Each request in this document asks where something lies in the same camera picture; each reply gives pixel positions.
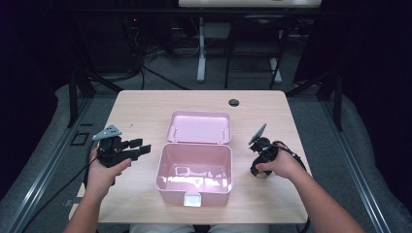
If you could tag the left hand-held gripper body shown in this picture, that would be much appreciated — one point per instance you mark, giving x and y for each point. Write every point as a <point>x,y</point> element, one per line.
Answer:
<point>111,152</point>

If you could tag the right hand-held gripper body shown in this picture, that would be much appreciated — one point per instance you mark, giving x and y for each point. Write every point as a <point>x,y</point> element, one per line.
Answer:
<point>265,149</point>

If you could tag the small tan round object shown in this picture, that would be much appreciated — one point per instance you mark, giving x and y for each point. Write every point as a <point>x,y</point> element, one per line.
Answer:
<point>264,175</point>

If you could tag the pink storage box with lid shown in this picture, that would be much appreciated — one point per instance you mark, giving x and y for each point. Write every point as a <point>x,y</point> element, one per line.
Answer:
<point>194,161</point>

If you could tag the person's right hand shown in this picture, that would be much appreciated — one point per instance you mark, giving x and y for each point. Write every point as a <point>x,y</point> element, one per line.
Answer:
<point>285,165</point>

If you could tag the person's left hand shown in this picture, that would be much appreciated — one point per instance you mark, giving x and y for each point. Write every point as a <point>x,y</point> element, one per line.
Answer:
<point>100,178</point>

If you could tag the black metal stand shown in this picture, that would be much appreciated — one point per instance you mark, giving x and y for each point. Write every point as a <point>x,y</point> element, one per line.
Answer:
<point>337,97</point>
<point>74,97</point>

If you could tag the black computer tower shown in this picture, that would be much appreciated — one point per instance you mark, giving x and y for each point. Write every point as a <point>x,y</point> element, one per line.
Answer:
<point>131,42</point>

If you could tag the black chair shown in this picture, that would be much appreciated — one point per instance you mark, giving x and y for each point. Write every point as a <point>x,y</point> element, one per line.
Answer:
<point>259,32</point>

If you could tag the white desk with metal legs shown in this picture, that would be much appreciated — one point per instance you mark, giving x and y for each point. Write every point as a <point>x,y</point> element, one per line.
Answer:
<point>249,3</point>

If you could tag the black square frame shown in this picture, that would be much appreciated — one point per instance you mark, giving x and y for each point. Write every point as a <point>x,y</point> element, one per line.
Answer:
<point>79,139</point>

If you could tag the aluminium floor rail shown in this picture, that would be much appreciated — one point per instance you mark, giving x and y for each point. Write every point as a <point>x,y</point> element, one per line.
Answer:
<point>42,181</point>
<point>356,168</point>

